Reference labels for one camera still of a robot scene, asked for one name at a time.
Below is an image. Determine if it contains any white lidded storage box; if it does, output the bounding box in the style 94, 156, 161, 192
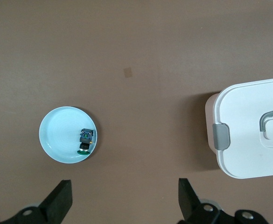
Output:
205, 77, 273, 179

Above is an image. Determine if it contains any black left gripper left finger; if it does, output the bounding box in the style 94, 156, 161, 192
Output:
0, 179, 73, 224

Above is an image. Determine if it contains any green push-button switch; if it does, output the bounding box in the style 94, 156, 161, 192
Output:
77, 127, 95, 155

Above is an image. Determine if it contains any light blue round plate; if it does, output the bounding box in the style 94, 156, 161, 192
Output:
38, 106, 101, 164

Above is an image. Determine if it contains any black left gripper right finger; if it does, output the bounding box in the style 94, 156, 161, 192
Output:
177, 178, 270, 224

